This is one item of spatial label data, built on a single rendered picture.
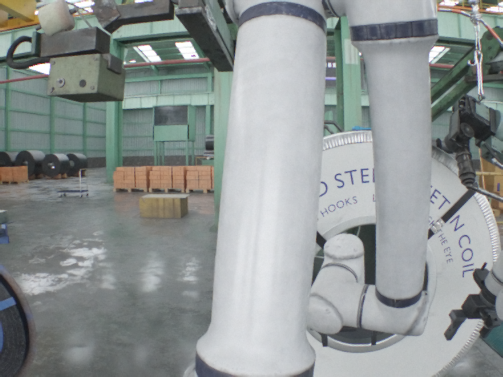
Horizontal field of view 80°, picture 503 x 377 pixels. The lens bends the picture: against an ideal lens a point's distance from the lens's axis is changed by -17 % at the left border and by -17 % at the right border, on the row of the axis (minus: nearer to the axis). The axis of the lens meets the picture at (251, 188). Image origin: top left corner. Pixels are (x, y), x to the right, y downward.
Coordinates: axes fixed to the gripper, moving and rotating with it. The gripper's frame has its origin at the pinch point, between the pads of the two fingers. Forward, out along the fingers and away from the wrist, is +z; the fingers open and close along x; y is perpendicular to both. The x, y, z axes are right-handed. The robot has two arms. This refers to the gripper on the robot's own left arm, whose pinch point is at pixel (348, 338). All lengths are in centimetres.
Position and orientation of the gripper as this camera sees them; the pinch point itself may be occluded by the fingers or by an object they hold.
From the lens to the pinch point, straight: 101.2
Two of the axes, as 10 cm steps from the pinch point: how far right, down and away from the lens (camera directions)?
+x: -9.6, 0.9, 2.7
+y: 2.0, -4.8, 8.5
